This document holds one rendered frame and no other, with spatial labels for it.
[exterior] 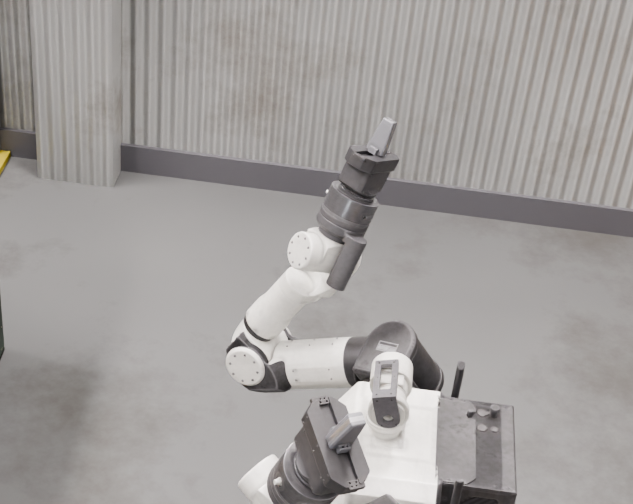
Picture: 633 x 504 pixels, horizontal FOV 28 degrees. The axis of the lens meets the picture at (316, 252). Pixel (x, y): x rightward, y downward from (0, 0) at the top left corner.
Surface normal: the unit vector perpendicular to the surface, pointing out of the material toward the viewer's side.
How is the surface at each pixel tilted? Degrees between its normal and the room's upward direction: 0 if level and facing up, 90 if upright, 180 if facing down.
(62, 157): 90
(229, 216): 0
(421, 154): 90
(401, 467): 0
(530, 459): 0
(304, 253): 67
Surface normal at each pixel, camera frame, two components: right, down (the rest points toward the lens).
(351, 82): -0.11, 0.58
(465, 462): 0.08, -0.81
